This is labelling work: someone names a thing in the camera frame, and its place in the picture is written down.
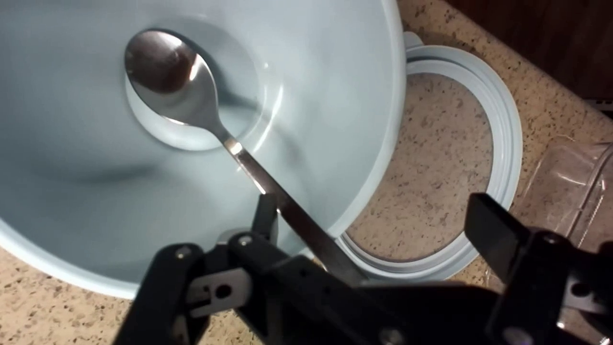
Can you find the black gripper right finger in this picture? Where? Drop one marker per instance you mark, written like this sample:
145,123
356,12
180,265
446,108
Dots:
536,280

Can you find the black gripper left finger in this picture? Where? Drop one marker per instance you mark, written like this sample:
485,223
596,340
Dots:
191,300

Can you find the metal spoon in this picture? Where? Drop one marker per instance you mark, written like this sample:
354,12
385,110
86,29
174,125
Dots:
172,77

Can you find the light blue bowl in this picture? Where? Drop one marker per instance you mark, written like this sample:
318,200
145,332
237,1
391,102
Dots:
96,179

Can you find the clear plastic container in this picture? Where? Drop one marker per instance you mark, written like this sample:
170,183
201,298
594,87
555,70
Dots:
567,185

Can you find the round clear lid blue rim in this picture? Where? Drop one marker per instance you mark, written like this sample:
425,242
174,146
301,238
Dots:
504,141

